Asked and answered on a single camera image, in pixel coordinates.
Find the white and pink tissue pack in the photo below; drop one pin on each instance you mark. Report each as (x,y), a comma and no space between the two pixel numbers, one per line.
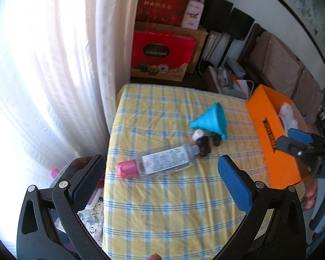
(193,15)

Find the medium brown sofa cushion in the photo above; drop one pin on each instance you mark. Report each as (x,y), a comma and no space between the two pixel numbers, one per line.
(306,84)

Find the large brown sofa cushion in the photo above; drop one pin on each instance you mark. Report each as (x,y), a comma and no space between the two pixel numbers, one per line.
(280,62)

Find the white fluffy duster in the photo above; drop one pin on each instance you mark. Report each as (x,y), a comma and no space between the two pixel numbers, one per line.
(287,113)

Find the blue silicone funnel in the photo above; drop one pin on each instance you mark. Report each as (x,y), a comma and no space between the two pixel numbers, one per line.
(210,117)

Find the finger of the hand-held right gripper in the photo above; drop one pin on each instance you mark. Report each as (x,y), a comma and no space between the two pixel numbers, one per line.
(300,135)
(295,147)

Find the black and white toy figure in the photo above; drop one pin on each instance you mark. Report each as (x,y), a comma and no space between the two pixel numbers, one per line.
(203,145)

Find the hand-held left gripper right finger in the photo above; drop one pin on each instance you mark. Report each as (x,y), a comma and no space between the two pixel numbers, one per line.
(234,184)

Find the framed wall painting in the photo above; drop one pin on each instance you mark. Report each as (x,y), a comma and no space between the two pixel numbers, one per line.
(306,10)

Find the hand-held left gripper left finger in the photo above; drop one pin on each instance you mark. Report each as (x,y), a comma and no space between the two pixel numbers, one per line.
(89,178)

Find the person's right hand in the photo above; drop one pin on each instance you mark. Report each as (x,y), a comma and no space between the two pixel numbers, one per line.
(311,195)

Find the clear plastic storage bin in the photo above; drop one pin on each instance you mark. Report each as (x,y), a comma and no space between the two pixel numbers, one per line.
(93,216)

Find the clear plastic bag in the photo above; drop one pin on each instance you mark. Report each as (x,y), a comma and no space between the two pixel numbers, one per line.
(219,80)

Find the blue and white small box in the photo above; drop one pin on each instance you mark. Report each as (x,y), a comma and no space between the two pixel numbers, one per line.
(234,69)

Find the clear bottle with pink cap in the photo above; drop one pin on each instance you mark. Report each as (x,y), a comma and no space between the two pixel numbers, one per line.
(162,162)

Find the white sheer curtain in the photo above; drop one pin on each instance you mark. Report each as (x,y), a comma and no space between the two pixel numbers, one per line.
(48,59)

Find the red gift bag chocolate print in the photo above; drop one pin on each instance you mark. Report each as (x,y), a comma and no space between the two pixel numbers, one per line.
(162,54)

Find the dark wooden sofa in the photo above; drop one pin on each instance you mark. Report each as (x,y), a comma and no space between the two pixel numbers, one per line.
(249,48)

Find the brown cardboard box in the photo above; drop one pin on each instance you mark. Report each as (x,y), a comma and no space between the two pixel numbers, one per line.
(200,46)

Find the yellow plaid tablecloth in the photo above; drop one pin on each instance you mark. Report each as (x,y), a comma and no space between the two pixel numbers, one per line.
(165,208)

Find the person's left hand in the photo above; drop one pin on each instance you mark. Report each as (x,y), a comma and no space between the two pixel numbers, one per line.
(154,257)

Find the red gift box with Chinese text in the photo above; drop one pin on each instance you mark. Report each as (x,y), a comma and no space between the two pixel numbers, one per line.
(159,2)

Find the orange cardboard box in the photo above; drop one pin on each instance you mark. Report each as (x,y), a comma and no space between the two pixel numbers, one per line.
(276,146)

